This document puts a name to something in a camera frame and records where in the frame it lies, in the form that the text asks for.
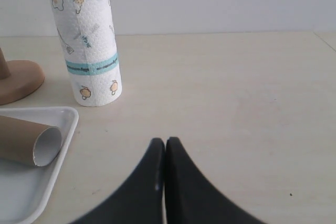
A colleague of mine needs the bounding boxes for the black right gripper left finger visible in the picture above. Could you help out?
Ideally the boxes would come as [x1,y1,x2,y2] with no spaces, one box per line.
[73,138,165,224]

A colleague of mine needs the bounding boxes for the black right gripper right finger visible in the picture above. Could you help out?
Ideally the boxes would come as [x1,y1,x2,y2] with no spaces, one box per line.
[165,137,263,224]

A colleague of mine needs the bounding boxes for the brown cardboard tube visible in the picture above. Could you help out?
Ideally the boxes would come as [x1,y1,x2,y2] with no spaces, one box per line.
[1,116,62,167]

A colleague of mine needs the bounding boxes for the patterned paper towel roll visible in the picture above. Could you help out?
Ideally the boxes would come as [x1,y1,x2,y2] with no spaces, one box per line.
[50,0,122,107]

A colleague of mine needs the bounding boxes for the wooden paper towel holder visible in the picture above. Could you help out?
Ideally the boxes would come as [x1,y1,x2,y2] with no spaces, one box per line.
[1,53,45,105]

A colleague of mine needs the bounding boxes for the white rectangular tray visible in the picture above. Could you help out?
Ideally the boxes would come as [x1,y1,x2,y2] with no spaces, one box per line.
[1,106,79,223]

